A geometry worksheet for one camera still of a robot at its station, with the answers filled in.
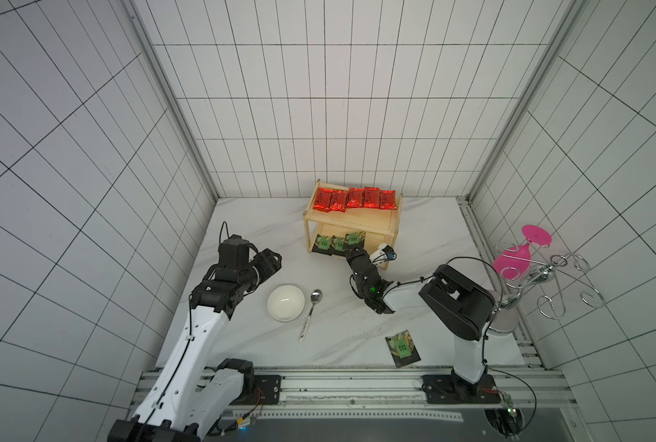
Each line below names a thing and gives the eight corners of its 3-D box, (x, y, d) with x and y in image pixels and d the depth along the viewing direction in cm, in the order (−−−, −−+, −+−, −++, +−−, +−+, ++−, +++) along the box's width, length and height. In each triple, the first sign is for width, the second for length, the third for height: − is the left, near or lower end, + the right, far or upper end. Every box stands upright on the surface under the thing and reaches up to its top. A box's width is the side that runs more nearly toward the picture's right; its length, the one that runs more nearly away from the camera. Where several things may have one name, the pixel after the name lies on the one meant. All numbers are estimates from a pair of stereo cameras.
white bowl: (267, 323, 85) (264, 317, 82) (272, 291, 92) (270, 284, 89) (303, 323, 86) (302, 317, 82) (305, 291, 93) (304, 285, 89)
